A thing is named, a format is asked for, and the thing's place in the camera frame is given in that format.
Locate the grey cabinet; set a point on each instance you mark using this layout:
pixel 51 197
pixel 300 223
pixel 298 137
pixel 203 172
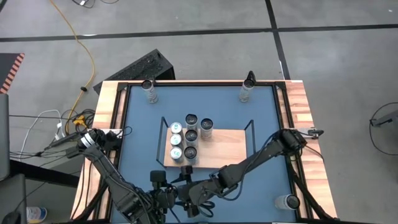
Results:
pixel 3 137

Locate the black orange striped floor mat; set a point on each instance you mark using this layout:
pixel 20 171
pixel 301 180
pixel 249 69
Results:
pixel 7 68

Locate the white Celsius Peach Vibe can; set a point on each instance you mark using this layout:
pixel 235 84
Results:
pixel 206 124

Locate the white Celsius can yellow band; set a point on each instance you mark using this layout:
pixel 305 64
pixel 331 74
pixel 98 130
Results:
pixel 292 201

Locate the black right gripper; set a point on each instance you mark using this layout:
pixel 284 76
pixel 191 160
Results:
pixel 199 193

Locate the white Celsius Arctic Vibe can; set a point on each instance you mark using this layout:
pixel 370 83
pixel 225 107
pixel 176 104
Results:
pixel 191 135
pixel 191 119
pixel 190 152

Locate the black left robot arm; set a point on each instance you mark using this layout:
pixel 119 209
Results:
pixel 109 177

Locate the black wheel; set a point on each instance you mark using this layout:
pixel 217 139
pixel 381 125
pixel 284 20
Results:
pixel 11 218

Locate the blue table mat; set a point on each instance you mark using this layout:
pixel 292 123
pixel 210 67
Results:
pixel 255 208

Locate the black pointed bracket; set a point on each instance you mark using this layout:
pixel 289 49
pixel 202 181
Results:
pixel 251 76

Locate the grey stand leg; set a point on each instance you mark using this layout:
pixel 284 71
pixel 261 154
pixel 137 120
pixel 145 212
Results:
pixel 387 119

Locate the black power strip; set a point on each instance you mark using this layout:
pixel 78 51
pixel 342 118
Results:
pixel 62 142

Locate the black power adapter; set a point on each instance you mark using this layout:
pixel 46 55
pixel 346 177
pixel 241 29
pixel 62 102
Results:
pixel 74 152

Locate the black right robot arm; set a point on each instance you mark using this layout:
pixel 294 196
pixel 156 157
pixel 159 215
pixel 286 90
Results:
pixel 255 158

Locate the wooden shelf with black frame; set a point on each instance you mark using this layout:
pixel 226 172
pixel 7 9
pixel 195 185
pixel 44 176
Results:
pixel 227 149

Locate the blue silver Red Bull can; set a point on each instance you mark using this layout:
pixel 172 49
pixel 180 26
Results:
pixel 175 139
pixel 176 127
pixel 176 152

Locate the white blue yellow container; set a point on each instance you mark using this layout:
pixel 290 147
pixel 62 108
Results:
pixel 36 214

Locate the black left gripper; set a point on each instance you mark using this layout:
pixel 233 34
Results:
pixel 163 199

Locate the black floor beam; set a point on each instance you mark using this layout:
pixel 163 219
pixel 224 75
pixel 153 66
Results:
pixel 43 174

